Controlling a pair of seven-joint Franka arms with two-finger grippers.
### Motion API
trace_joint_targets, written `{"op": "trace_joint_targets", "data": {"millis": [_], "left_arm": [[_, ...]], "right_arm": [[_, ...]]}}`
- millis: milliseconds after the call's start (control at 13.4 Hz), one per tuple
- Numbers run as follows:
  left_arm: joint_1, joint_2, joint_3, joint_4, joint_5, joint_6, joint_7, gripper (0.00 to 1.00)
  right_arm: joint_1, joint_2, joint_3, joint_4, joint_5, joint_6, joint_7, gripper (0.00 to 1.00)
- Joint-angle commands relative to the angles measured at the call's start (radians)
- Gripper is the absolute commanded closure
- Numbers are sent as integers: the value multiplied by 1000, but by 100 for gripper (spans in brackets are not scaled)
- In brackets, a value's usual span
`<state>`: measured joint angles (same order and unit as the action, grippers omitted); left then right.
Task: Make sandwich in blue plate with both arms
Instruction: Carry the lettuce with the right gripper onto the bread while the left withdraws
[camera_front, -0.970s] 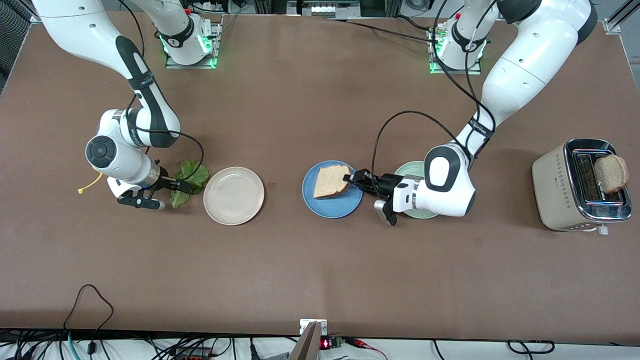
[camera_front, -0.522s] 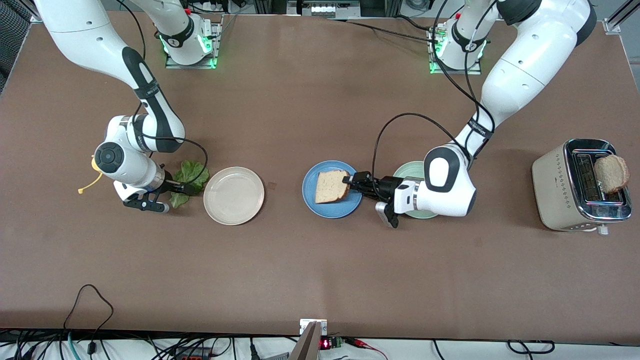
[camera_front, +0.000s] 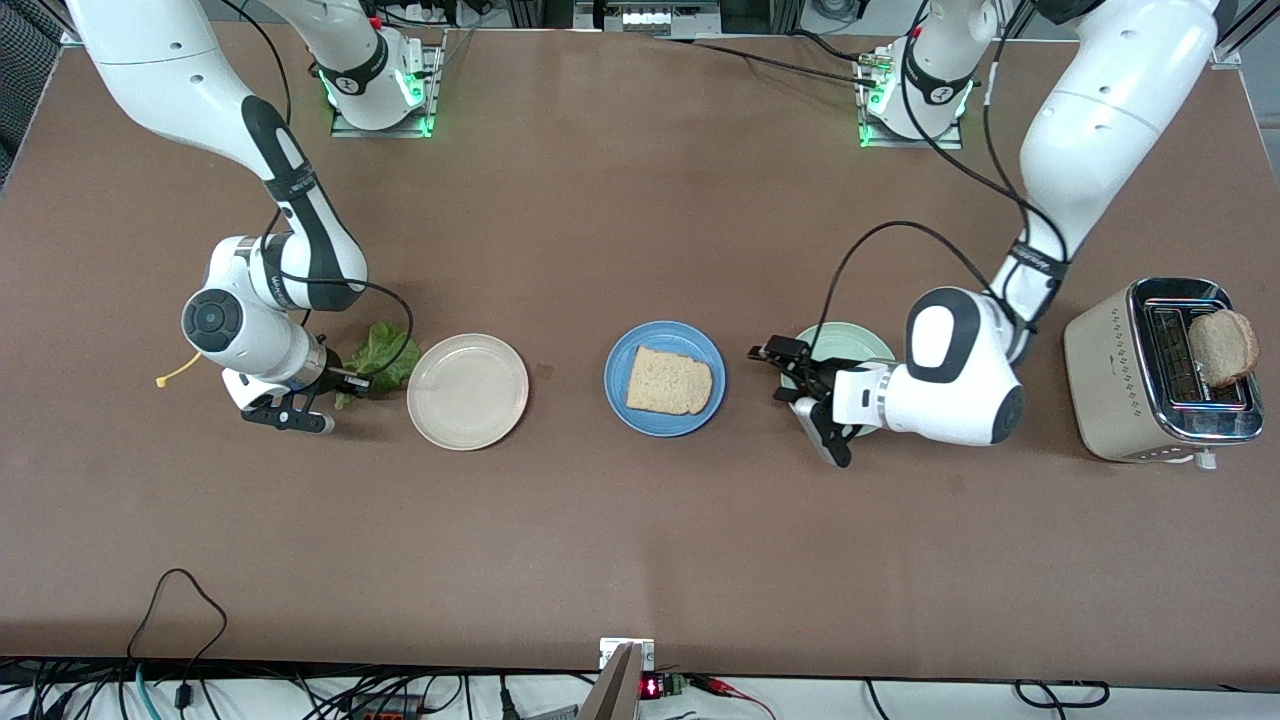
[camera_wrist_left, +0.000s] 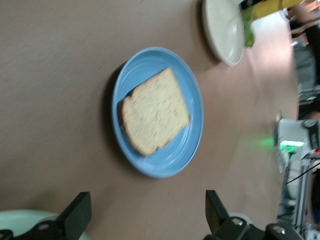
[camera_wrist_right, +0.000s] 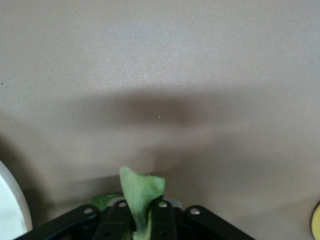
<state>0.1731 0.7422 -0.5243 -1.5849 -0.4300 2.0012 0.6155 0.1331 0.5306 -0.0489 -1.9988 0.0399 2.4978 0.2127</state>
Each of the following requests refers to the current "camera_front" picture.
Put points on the checked black white fabric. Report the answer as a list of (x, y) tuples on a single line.
[(25, 70)]

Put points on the white equipment box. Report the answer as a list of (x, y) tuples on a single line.
[(645, 18)]

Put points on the red LED display module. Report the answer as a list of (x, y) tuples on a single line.
[(652, 688)]

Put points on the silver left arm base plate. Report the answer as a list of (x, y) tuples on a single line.
[(900, 143)]

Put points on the yellow squeeze sauce bottle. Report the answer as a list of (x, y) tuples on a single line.
[(161, 382)]

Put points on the grey wedge-shaped stand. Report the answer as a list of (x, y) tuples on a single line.
[(615, 695)]

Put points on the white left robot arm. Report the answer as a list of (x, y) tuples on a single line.
[(1100, 130)]

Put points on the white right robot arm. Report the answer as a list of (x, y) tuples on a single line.
[(170, 70)]

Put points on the toasted white bread slice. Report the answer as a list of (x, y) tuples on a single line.
[(668, 382), (1222, 348)]

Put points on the green lettuce leaf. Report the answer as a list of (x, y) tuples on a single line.
[(385, 350)]

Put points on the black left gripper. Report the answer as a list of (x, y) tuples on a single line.
[(822, 377)]

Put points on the beige round plate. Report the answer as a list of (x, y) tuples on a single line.
[(467, 392)]

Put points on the small white edge bracket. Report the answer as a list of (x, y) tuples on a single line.
[(610, 650)]

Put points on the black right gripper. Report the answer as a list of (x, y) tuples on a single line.
[(343, 378)]

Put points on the blue round plate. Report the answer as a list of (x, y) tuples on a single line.
[(615, 385)]

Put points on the pale green round plate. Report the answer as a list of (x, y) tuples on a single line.
[(860, 345)]

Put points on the beige chrome two-slot toaster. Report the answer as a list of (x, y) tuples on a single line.
[(1110, 390)]

